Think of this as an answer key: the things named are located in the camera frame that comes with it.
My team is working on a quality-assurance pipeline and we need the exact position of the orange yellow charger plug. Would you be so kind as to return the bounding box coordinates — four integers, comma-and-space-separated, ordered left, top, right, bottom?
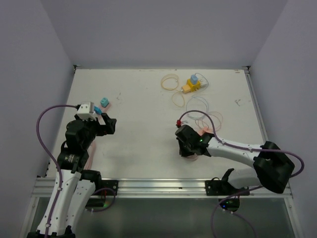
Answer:
181, 84, 191, 94

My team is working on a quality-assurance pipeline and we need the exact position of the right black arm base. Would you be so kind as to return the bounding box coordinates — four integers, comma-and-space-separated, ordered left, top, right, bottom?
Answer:
205, 178, 250, 196

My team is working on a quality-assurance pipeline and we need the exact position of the pink rectangular power strip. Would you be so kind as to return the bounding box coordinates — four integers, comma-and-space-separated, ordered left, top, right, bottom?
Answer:
101, 103, 111, 111

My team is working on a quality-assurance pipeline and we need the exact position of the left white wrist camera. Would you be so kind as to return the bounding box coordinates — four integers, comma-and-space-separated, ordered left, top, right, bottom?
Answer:
76, 102, 97, 121

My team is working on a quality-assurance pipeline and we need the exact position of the yellow cube socket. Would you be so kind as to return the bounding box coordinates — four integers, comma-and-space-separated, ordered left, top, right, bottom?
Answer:
186, 79, 201, 92

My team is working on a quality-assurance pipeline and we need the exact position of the pink charging cable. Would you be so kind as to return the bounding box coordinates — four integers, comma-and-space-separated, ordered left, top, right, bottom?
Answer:
194, 111, 224, 132

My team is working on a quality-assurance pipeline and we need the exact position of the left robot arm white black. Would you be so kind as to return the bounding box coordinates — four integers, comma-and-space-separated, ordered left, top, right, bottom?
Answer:
27, 113, 117, 238

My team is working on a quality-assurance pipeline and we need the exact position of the blue flat plug adapter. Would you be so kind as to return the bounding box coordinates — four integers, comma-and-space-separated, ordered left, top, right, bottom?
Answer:
94, 106, 102, 115

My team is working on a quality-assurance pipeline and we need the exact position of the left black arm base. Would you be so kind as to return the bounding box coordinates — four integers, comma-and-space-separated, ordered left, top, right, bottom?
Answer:
92, 179, 119, 196

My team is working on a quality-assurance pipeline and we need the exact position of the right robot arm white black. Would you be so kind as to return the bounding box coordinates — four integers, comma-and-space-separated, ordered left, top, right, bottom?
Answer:
175, 125, 295, 195

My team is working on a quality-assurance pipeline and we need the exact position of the yellow charging cable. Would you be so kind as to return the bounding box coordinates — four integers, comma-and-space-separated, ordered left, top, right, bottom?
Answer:
160, 74, 187, 108

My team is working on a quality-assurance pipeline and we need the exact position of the light blue charger plug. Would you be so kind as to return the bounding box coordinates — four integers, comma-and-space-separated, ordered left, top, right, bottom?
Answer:
190, 74, 199, 85

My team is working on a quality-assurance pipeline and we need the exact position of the aluminium front rail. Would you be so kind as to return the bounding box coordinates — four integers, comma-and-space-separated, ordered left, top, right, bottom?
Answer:
31, 178, 292, 198

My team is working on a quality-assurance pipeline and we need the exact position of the teal plug adapter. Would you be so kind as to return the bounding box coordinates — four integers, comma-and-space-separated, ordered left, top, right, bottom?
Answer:
100, 97, 109, 108

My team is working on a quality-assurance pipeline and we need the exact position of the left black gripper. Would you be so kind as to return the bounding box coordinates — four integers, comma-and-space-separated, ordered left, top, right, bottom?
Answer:
80, 112, 116, 149

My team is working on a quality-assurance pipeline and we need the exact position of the white plug on cube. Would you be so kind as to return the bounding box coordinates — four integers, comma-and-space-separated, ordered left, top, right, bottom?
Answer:
199, 78, 209, 88

